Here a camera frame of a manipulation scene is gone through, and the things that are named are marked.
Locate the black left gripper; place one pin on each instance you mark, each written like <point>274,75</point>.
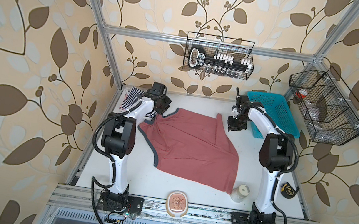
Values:
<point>168,101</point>

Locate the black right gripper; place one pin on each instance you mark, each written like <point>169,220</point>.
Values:
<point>232,127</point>

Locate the blue white striped tank top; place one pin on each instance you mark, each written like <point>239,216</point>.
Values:
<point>132,102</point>

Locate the maroon red garment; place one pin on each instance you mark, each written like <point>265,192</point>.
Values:
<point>194,147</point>

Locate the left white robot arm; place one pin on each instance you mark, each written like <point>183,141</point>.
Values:
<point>114,138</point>

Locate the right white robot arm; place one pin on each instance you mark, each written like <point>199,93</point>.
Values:
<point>278,156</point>

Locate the teal plastic basket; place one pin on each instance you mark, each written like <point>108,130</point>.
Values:
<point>278,109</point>

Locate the black socket tool set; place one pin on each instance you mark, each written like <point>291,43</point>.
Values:
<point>217,63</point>

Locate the black yellow tape measure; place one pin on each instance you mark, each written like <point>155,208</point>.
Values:
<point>289,192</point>

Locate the pink oval container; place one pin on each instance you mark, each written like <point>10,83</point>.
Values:
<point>177,204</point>

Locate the black wire basket back wall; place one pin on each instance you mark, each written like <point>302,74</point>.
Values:
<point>227,45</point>

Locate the black wire basket wall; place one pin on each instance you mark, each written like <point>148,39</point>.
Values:
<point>227,45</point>
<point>338,104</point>

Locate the black wire basket right wall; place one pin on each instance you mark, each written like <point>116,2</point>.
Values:
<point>338,104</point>

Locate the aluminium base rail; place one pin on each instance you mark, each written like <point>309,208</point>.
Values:
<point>74,202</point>

